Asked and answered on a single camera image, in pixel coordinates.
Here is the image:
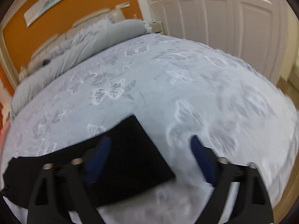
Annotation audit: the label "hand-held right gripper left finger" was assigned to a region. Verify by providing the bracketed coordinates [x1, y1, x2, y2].
[27, 136, 112, 224]

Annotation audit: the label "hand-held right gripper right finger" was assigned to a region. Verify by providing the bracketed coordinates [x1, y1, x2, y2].
[190, 134, 274, 224]

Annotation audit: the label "black pants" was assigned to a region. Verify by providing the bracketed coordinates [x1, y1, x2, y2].
[2, 115, 176, 209]

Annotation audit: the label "grey butterfly print bedspread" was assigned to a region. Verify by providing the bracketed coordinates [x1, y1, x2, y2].
[1, 33, 297, 224]

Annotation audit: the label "rolled grey duvet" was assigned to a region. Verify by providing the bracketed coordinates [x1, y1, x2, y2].
[10, 19, 153, 115]

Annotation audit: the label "white nightstand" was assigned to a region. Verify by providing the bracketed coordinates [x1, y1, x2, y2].
[148, 21, 163, 34]

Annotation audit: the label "white panelled wardrobe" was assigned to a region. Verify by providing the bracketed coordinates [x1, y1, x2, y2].
[140, 0, 281, 84]

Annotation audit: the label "beige padded headboard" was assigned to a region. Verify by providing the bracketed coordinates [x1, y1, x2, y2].
[30, 8, 124, 63]

